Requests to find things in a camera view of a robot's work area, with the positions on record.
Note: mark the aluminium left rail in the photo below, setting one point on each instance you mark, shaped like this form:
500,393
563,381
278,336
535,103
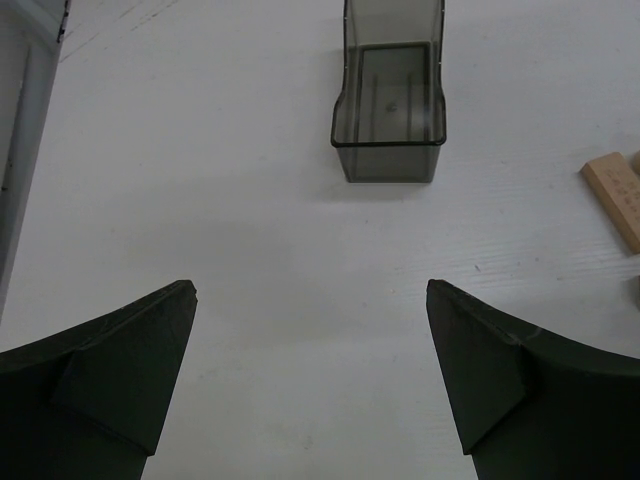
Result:
32,33

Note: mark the light wood rectangular block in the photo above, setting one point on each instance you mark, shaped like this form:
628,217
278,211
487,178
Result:
616,186

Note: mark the smoky transparent plastic bin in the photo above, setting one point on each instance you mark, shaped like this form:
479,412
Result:
389,119

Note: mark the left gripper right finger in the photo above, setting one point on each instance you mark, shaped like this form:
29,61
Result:
528,403

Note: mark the light wood cylinder block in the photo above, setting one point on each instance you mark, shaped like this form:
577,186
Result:
635,163

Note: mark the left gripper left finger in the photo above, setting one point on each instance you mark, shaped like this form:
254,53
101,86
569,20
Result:
90,402

